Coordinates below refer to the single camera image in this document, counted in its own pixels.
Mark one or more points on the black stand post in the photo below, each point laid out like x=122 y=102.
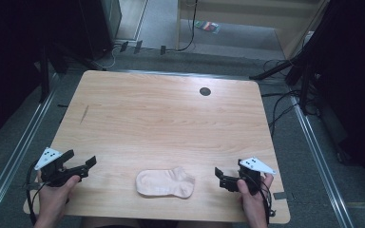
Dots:
x=44 y=76

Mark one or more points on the black tripod stand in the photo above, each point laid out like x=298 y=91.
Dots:
x=304 y=63

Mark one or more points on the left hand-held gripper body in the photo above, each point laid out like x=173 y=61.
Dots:
x=57 y=172

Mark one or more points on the black round table grommet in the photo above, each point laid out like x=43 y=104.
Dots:
x=205 y=91

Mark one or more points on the colourful packet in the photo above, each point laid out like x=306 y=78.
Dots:
x=207 y=26

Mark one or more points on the grey tape piece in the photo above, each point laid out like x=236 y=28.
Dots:
x=279 y=195

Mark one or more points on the light wooden furniture panel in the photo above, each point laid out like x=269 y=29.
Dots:
x=250 y=12

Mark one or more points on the pale pink ankle sock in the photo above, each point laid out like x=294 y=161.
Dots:
x=164 y=183

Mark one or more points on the person's right hand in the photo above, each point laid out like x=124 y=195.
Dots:
x=255 y=204

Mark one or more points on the metal floor rail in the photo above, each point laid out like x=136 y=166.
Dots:
x=320 y=158
x=19 y=139

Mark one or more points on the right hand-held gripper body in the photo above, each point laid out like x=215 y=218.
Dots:
x=253 y=177

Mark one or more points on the person's left hand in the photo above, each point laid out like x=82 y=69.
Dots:
x=53 y=201

